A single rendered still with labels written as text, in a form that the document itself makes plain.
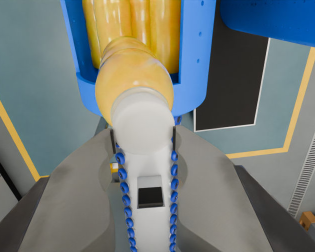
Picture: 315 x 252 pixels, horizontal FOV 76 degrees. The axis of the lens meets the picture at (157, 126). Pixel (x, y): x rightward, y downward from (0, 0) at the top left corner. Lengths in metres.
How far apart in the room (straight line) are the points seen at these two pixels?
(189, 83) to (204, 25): 0.09
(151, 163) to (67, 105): 1.13
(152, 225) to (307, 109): 1.73
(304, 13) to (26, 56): 1.60
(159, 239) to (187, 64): 1.02
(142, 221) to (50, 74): 1.23
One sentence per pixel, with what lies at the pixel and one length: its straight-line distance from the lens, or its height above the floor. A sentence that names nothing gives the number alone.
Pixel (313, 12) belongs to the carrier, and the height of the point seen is 0.93.
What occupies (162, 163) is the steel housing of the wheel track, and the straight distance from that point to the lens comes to 0.82.
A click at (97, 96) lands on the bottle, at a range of 0.16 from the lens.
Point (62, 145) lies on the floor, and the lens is 2.02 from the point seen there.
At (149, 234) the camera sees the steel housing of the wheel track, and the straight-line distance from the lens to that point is 1.18.
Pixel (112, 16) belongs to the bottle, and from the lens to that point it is 0.42.
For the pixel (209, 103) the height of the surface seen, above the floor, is 0.15.
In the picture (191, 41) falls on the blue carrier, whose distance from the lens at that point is 0.35.
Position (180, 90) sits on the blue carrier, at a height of 1.22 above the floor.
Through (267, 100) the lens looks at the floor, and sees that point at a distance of 2.00.
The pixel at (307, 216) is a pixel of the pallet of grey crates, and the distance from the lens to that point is 3.36.
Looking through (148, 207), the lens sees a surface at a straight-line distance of 0.76.
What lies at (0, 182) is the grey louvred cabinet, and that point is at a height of 0.15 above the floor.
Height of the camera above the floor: 1.55
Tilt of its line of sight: 60 degrees down
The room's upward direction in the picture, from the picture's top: 172 degrees clockwise
